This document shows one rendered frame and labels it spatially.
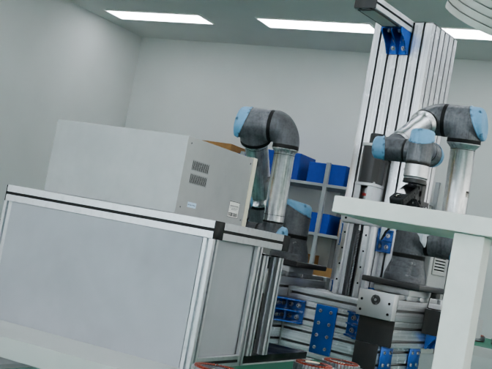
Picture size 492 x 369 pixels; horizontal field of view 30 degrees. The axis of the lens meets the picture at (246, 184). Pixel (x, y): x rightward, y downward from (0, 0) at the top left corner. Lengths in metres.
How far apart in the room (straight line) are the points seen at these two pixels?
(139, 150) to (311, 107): 7.78
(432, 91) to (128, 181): 1.59
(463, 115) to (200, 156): 1.15
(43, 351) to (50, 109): 8.06
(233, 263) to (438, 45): 1.61
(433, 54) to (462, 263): 1.92
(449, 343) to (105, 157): 1.10
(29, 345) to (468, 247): 1.06
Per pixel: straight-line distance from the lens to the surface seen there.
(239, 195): 2.60
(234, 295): 2.40
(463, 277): 1.79
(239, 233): 2.34
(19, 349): 2.28
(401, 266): 3.25
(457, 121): 3.22
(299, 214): 3.49
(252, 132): 3.28
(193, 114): 10.79
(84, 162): 2.50
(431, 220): 1.80
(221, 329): 2.37
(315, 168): 9.37
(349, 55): 10.10
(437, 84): 3.67
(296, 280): 3.49
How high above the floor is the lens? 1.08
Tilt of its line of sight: 3 degrees up
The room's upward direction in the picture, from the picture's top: 10 degrees clockwise
